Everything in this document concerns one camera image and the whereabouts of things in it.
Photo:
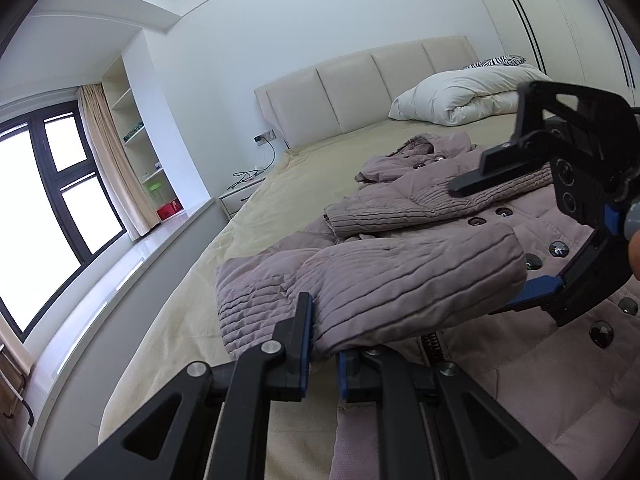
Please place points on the small green shelf items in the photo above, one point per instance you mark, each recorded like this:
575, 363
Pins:
131, 132

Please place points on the mauve quilted down jacket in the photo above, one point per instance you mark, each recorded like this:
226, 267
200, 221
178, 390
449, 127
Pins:
415, 270

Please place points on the white window sill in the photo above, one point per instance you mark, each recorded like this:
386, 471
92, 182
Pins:
125, 280

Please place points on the red box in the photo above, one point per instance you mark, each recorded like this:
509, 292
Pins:
170, 209

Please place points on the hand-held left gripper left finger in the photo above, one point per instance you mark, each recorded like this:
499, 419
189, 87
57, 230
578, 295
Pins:
306, 340

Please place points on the white nightstand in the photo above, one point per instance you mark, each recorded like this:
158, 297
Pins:
237, 199

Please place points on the bed with beige sheet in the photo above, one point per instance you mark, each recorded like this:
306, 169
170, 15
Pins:
225, 280

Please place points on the beige curtain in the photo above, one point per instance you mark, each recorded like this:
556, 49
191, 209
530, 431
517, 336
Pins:
112, 160

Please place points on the beige padded headboard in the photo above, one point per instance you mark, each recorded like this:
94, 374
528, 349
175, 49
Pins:
350, 85

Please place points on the person's right hand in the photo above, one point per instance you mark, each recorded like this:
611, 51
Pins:
635, 255

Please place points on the zebra striped pillow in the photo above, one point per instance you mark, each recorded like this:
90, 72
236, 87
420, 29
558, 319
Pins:
500, 61

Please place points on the green plastic container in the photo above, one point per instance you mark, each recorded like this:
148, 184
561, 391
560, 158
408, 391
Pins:
156, 192

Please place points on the white built-in shelf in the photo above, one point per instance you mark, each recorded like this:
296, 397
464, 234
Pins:
145, 150

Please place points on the wall socket panel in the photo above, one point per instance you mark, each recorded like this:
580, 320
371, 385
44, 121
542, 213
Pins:
265, 136

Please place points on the white folded duvet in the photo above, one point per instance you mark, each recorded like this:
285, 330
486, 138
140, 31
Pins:
460, 95

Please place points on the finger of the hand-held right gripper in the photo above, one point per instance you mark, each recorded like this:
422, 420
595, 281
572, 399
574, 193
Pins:
492, 172
537, 291

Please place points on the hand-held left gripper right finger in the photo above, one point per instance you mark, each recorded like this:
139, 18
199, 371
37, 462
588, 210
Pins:
343, 377

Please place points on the black framed window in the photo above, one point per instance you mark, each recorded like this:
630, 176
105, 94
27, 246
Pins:
35, 110

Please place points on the white wardrobe with black strips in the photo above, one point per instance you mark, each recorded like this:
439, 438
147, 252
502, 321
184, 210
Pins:
550, 20

